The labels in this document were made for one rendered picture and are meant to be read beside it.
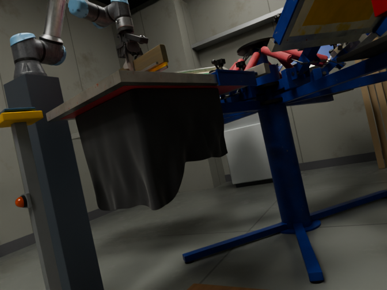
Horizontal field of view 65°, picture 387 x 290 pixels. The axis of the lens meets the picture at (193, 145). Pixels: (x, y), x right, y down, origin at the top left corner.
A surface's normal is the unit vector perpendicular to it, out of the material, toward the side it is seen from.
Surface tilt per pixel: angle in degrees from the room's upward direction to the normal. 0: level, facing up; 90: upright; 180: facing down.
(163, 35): 90
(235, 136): 90
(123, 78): 90
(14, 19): 90
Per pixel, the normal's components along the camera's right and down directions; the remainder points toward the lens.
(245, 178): -0.42, 0.08
